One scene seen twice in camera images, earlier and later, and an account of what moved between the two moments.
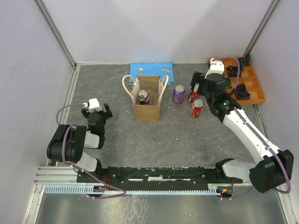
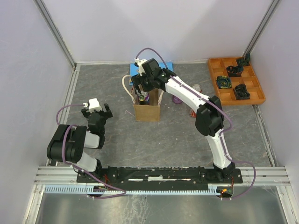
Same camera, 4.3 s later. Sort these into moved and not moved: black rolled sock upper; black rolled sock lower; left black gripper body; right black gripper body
Moved: right black gripper body
Not moved: black rolled sock lower; black rolled sock upper; left black gripper body
